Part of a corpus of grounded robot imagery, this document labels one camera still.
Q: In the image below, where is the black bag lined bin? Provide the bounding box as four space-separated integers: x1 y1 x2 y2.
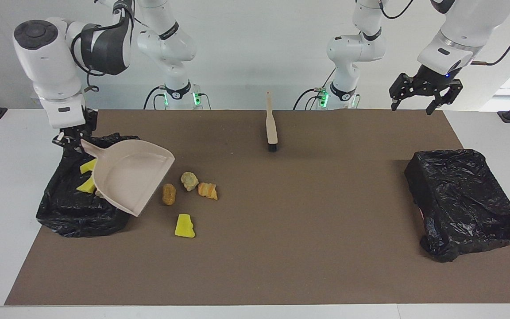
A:
36 133 148 238
404 148 510 263

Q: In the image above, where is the black base power cable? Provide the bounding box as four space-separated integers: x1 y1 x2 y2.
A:
293 86 326 110
143 86 167 110

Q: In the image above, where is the brown fried nugget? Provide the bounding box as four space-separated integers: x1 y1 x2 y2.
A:
162 183 177 206

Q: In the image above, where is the small curved yellow sponge piece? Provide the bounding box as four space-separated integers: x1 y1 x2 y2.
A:
76 177 97 194

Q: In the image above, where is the yellow wedge sponge piece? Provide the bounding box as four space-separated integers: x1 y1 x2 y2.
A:
174 214 196 239

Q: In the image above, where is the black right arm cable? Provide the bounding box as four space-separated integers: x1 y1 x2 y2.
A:
71 0 136 93

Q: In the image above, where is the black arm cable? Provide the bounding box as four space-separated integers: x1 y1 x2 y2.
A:
378 0 510 67
71 0 136 93

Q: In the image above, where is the pale lumpy bread chunk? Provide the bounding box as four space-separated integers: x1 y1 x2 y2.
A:
180 171 199 192

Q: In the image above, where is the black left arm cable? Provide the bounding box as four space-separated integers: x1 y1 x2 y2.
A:
378 0 510 67

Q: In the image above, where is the brown table mat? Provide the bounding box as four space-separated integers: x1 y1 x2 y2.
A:
5 109 510 306

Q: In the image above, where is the beige hand brush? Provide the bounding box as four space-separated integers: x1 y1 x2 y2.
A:
266 91 278 152

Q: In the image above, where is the beige plastic dustpan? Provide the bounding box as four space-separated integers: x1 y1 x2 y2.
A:
80 138 176 218

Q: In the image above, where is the orange striped bread piece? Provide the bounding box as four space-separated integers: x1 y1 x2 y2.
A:
197 182 218 200

